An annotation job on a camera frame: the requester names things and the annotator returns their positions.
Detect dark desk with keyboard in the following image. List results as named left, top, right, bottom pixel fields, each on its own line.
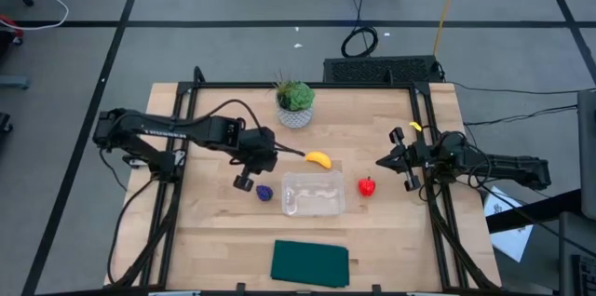
left=558, top=210, right=596, bottom=296

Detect black computer tower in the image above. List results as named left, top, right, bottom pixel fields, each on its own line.
left=322, top=55, right=443, bottom=85

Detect dark green cloth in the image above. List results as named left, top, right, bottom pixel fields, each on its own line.
left=270, top=238, right=351, bottom=289

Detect succulent in white patterned pot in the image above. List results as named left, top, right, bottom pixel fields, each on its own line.
left=272, top=70, right=317, bottom=130

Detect red toy bell pepper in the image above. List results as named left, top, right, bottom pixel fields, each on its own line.
left=357, top=175, right=377, bottom=198

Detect black floor cable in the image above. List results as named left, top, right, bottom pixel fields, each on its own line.
left=449, top=80, right=596, bottom=96
left=464, top=104, right=578, bottom=127

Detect white paper sheet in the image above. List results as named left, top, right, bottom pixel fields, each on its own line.
left=483, top=185, right=535, bottom=263

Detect grey cabinet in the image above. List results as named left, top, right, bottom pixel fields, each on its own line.
left=576, top=89, right=596, bottom=221

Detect black base cable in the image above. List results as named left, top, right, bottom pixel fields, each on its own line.
left=105, top=177, right=159, bottom=286

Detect yellow hanging cable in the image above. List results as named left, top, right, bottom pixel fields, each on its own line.
left=432, top=0, right=463, bottom=57

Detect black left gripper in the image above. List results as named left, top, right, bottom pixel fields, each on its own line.
left=234, top=127, right=280, bottom=193

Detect yellow toy banana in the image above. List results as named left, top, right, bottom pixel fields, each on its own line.
left=305, top=150, right=333, bottom=170

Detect black coiled cable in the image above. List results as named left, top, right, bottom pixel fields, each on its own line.
left=340, top=0, right=380, bottom=59

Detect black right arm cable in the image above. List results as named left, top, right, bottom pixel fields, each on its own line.
left=416, top=123, right=596, bottom=247

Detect red object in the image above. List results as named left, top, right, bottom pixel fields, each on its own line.
left=0, top=13, right=24, bottom=47

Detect black desk beam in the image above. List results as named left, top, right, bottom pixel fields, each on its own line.
left=485, top=188, right=583, bottom=235

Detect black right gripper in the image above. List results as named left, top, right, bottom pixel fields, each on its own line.
left=375, top=127, right=438, bottom=193

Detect black aluminium table frame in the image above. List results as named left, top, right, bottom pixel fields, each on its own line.
left=104, top=65, right=502, bottom=296

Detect clear plastic tupperware container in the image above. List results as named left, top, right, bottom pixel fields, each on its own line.
left=280, top=169, right=346, bottom=218

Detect silver aluminium bracket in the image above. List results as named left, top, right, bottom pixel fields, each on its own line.
left=123, top=154, right=153, bottom=170

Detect purple toy grapes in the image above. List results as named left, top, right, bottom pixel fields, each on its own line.
left=255, top=184, right=275, bottom=203

